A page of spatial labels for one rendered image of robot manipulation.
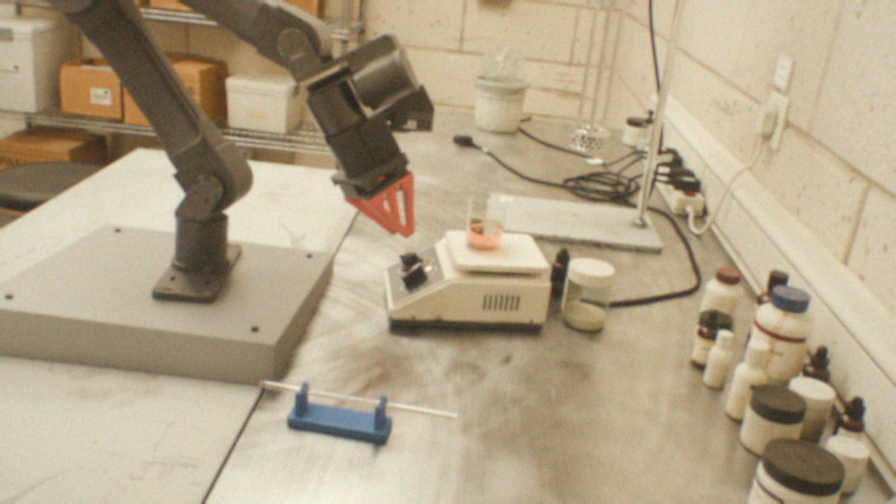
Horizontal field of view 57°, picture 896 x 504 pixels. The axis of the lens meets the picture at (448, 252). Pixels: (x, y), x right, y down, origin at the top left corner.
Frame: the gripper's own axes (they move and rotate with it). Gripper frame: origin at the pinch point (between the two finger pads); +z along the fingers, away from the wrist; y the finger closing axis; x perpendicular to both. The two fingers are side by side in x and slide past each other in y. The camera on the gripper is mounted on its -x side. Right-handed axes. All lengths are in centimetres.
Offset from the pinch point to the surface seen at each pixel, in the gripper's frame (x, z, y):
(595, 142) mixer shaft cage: -45, 15, 18
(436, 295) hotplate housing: 1.4, 8.5, -3.5
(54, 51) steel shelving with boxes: -11, -41, 272
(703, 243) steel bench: -52, 39, 10
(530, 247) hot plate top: -13.6, 11.7, -2.9
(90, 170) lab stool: 13, -8, 160
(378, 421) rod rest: 19.5, 6.8, -21.2
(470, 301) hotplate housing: -1.6, 11.4, -5.0
